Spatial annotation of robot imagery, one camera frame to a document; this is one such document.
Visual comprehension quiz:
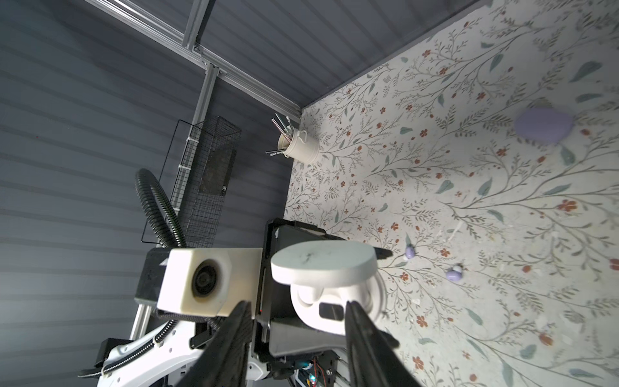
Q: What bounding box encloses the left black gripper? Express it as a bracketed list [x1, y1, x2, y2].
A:
[256, 219, 400, 361]

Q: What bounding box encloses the lavender earbud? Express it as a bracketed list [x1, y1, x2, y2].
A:
[446, 264, 464, 282]
[404, 244, 416, 261]

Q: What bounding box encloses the black wire mesh basket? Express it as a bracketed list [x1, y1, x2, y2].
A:
[141, 115, 243, 248]

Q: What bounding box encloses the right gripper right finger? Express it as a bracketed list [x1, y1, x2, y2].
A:
[344, 302, 421, 386]

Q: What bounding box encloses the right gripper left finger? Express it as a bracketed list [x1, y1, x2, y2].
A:
[178, 301, 252, 387]

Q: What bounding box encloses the white earbud case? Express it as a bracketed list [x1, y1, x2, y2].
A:
[271, 240, 387, 335]

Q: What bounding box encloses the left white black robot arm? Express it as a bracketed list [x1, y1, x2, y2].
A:
[90, 219, 412, 386]

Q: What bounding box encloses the lavender earbud case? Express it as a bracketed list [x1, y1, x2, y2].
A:
[514, 108, 574, 144]

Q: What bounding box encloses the black corrugated cable conduit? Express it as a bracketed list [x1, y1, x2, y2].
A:
[134, 168, 189, 250]

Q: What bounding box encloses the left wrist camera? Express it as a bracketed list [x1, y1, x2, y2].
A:
[135, 248, 263, 319]

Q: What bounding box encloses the white pen holder cup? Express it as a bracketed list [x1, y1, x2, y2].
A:
[265, 113, 319, 164]

